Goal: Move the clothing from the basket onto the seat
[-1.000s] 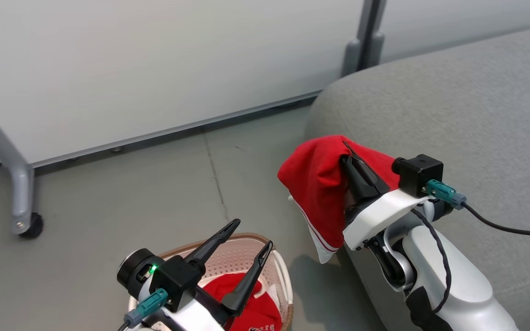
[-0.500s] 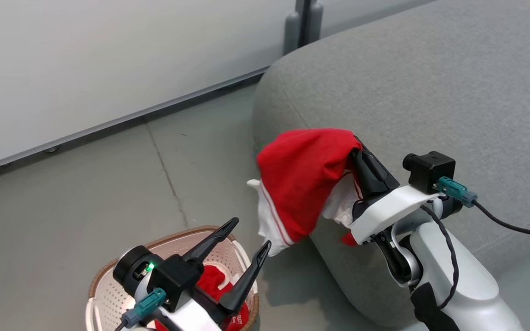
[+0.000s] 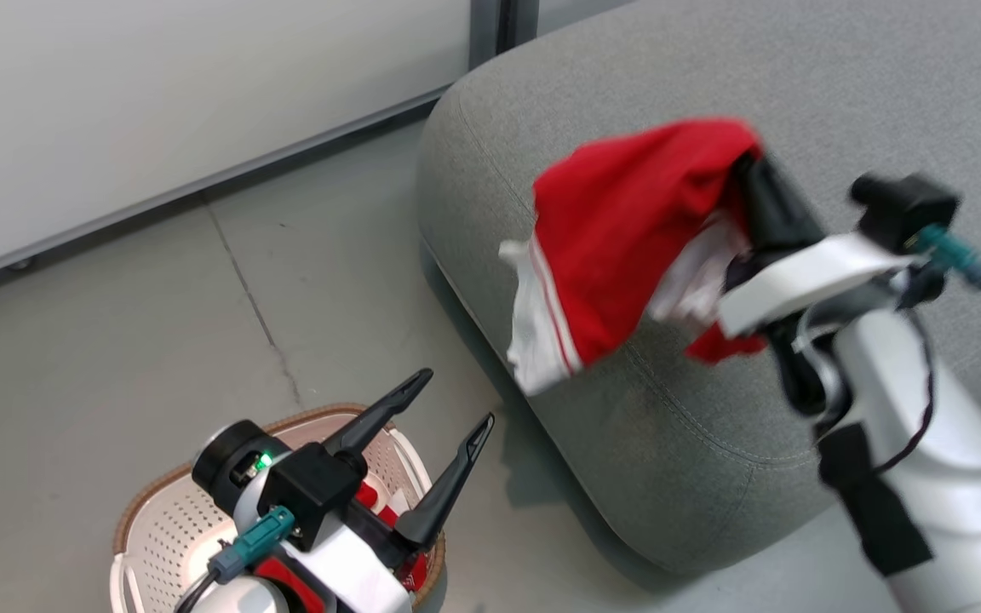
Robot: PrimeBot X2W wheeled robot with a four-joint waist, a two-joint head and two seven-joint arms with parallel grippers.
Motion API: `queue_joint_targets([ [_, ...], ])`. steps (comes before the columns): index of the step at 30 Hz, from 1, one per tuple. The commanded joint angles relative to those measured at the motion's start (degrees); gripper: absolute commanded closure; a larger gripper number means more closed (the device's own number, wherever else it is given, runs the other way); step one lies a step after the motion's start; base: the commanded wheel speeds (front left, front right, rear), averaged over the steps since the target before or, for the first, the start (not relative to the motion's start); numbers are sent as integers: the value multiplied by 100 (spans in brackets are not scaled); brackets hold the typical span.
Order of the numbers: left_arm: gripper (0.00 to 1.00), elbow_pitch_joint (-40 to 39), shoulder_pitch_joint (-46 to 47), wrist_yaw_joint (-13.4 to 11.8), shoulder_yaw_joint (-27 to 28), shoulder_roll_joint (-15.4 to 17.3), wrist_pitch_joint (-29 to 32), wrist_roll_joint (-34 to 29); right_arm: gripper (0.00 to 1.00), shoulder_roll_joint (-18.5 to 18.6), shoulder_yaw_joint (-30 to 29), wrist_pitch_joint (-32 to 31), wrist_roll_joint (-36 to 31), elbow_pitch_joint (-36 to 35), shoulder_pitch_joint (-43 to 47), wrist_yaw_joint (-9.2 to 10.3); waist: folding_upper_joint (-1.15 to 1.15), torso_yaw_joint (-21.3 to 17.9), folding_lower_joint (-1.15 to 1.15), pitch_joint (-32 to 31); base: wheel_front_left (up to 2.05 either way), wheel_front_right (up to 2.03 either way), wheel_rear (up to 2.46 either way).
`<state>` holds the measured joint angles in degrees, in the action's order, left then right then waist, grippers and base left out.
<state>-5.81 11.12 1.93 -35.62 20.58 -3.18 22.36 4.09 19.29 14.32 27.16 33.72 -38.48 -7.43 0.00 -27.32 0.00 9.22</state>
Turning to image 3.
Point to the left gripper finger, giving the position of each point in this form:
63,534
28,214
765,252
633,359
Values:
444,498
375,417

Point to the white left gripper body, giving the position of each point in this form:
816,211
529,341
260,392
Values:
354,570

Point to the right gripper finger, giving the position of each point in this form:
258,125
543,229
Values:
776,217

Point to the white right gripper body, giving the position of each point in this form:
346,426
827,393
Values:
806,277

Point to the red white-trimmed garment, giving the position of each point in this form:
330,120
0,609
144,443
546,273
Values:
627,221

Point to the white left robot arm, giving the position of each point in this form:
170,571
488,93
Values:
222,460

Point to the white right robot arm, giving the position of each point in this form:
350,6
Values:
950,477

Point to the grey fabric sofa seat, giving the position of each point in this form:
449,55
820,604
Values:
840,68

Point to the white perforated laundry basket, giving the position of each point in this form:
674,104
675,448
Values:
175,528

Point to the white partition panel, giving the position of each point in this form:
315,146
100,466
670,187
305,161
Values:
158,77

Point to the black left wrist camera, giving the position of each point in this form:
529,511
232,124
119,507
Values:
312,489

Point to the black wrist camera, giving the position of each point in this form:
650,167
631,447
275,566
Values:
903,213
312,489

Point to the teal left camera connector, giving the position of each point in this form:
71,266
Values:
256,541

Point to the teal camera connector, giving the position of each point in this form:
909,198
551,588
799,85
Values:
256,541
959,253

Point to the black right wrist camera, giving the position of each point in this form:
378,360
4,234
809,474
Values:
903,213

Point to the teal right camera connector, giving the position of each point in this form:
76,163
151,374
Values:
959,253

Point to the dark grey vertical post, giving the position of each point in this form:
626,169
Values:
490,25

